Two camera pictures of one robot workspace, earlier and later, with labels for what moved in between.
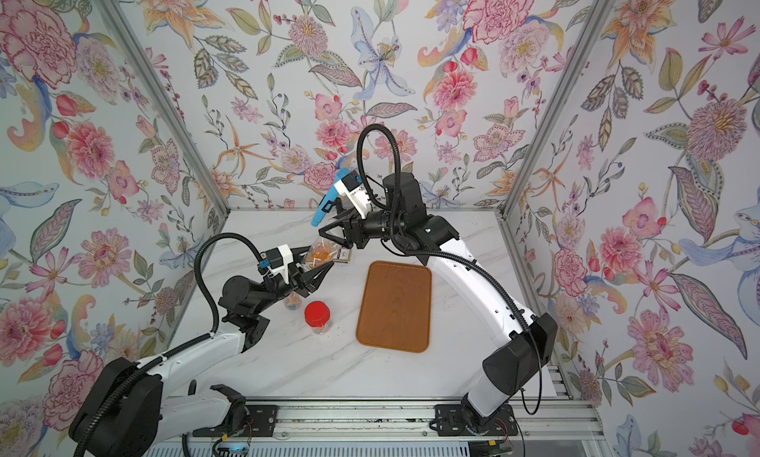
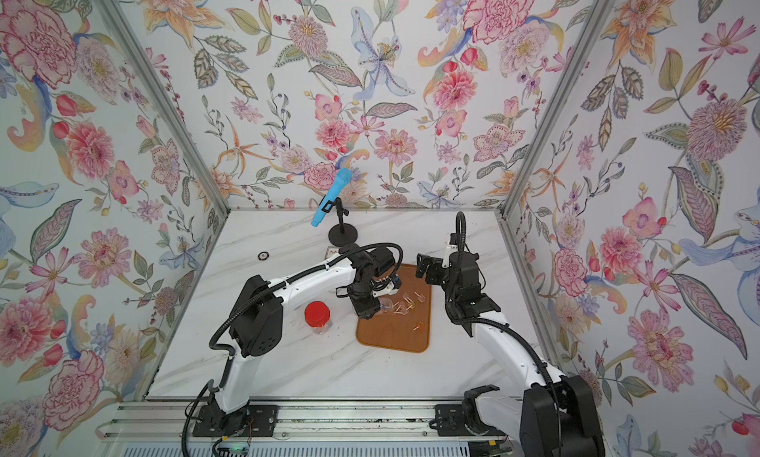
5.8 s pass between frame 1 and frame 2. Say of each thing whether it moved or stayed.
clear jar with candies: moved
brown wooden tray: stayed
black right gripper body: moved
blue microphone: stayed
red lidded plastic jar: stayed
